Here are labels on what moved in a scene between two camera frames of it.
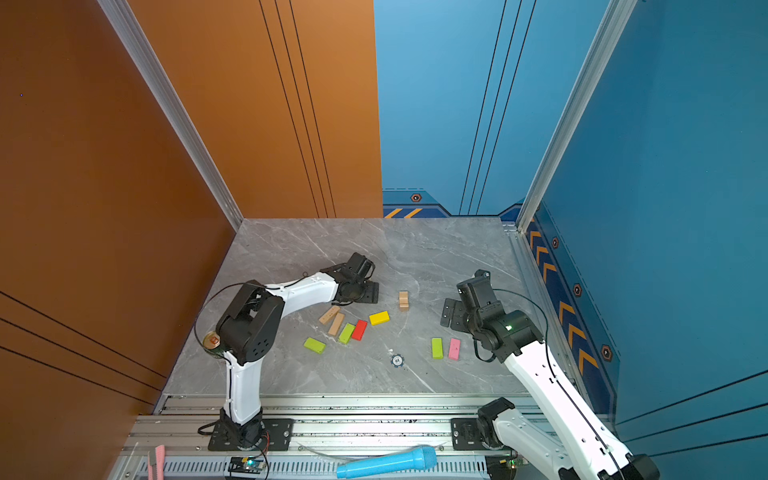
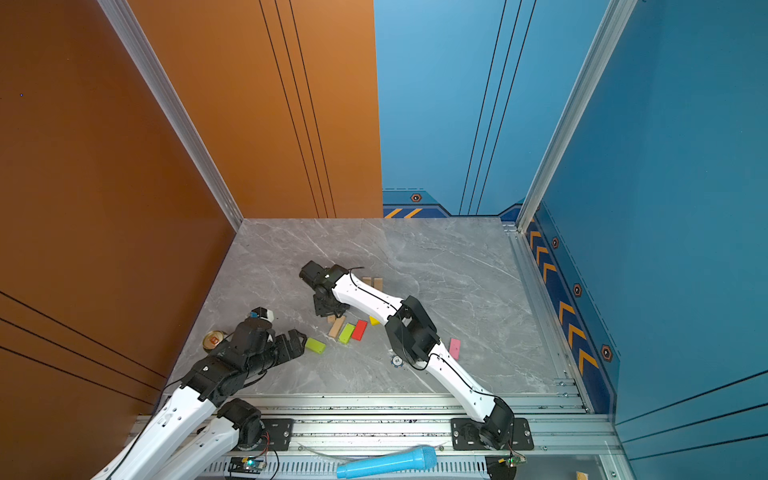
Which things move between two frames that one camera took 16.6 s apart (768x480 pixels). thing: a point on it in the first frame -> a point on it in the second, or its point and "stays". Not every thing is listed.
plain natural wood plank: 336,324 stays
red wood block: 359,330 stays
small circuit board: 246,464 stays
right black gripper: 455,320 -> 320,312
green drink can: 212,341 stays
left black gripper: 372,292 -> 289,353
